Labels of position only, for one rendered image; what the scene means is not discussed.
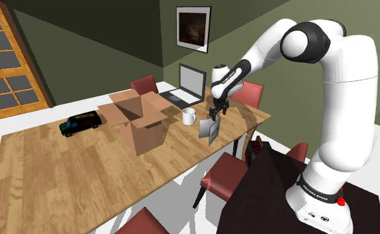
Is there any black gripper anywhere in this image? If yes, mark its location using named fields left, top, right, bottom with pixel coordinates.
left=209, top=97, right=229, bottom=122

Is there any grey open booklet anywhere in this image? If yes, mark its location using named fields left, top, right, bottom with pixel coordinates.
left=198, top=117, right=222, bottom=146

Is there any white mug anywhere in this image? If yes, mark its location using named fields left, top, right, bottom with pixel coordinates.
left=181, top=107, right=198, bottom=126

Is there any red chair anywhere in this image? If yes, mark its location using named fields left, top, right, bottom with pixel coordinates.
left=230, top=80, right=265, bottom=110
left=192, top=152, right=250, bottom=212
left=285, top=142, right=310, bottom=164
left=130, top=74, right=160, bottom=96
left=113, top=207, right=172, bottom=234

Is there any open grey laptop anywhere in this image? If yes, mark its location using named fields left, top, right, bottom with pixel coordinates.
left=159, top=62, right=207, bottom=110

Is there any open cardboard box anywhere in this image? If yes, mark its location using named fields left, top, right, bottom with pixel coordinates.
left=97, top=88, right=181, bottom=158

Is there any dark robot stand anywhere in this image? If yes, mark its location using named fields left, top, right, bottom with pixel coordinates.
left=217, top=147, right=380, bottom=234

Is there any black toy van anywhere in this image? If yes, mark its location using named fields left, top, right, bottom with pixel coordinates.
left=58, top=110, right=103, bottom=138

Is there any wooden dining table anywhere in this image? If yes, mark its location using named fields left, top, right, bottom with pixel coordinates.
left=0, top=85, right=272, bottom=234

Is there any wooden framed grid window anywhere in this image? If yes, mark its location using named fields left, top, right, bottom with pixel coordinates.
left=0, top=0, right=54, bottom=124

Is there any dark framed wall picture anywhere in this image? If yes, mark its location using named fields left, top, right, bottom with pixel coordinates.
left=175, top=5, right=213, bottom=54

